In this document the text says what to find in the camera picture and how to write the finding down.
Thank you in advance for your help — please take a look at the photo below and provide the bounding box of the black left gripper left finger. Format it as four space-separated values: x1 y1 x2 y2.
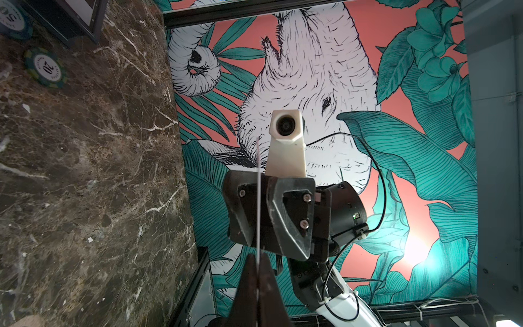
226 254 258 327

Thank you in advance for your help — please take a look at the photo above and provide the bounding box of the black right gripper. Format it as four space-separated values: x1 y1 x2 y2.
223 170 369 262

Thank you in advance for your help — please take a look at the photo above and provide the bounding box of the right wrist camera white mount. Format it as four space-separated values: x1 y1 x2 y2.
266 110 306 178

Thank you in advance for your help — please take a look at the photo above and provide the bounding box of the green poker chip far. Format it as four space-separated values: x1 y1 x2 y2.
0 0 33 40

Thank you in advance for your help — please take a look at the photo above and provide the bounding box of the folded checkered chess board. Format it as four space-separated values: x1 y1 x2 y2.
19 0 108 48

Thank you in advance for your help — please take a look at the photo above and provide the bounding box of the right black frame post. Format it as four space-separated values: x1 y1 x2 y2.
163 0 337 29

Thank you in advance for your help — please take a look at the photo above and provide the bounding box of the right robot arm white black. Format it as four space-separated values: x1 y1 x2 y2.
223 170 379 326

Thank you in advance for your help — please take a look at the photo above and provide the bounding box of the green poker chip near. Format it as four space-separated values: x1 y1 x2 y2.
24 47 68 89

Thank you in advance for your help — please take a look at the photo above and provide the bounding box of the green poker chip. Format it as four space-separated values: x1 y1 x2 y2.
24 47 68 89
0 0 33 40

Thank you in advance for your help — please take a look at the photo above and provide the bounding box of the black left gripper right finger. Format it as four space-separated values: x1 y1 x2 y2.
258 253 294 327

